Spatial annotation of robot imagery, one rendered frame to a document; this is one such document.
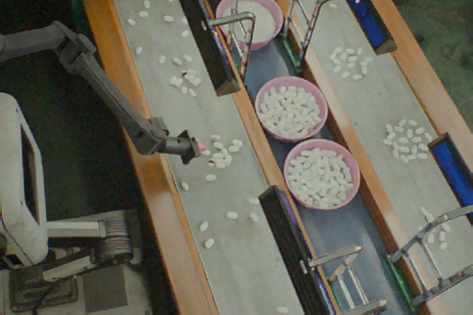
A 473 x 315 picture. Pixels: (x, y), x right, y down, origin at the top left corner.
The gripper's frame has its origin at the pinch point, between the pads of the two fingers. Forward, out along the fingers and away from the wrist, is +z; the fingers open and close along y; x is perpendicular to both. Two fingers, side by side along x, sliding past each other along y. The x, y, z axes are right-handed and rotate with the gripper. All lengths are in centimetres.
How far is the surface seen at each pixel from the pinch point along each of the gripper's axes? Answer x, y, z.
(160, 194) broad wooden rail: 15.7, -9.0, -10.9
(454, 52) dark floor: -46, 54, 184
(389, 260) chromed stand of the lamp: -22, -54, 43
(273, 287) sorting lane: 2, -50, 10
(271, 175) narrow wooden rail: -8.3, -13.9, 18.5
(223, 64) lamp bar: -28.5, 12.0, -11.9
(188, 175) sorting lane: 10.3, -4.2, -0.4
